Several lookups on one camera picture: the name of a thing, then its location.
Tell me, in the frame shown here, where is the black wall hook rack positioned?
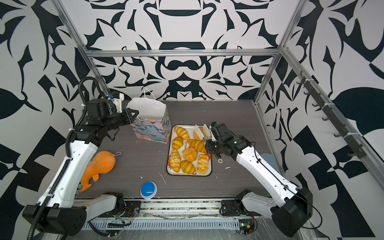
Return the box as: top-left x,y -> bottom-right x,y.
298,73 -> 371,159

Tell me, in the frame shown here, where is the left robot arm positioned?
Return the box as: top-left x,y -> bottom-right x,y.
23,99 -> 139,240

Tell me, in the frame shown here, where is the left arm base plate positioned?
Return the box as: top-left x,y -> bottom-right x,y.
120,201 -> 142,218

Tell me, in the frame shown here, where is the blue push button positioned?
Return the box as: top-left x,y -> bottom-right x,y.
140,181 -> 158,200

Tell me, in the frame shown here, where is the fake twisted bread roll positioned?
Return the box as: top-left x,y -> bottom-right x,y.
197,154 -> 209,174

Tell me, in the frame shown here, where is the white slotted cable duct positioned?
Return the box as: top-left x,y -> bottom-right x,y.
92,218 -> 241,231

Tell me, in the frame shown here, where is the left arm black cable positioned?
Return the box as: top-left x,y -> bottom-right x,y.
77,76 -> 109,121

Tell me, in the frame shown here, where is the long fake croissant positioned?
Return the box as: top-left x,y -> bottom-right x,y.
187,139 -> 207,154

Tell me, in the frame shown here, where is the orange plush toy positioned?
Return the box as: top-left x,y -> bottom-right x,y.
79,151 -> 116,193

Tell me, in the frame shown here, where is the small green-lit circuit board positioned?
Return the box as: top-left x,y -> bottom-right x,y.
239,219 -> 258,235

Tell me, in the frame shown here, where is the small fake croissant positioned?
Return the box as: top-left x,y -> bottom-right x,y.
172,136 -> 184,150

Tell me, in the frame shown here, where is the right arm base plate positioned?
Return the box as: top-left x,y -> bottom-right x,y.
219,200 -> 248,217

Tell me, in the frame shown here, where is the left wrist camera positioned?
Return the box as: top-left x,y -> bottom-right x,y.
108,92 -> 125,113

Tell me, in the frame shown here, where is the white strawberry tray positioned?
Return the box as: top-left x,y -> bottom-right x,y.
166,125 -> 212,177

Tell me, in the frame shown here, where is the light blue lid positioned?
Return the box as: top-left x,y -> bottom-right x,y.
260,153 -> 279,172

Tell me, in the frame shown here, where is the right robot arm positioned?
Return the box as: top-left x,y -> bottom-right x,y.
195,122 -> 314,237

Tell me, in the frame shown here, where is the floral paper gift bag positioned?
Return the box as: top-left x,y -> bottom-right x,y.
127,87 -> 171,144

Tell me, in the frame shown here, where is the fake ring donut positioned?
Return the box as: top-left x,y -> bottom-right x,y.
193,126 -> 204,140

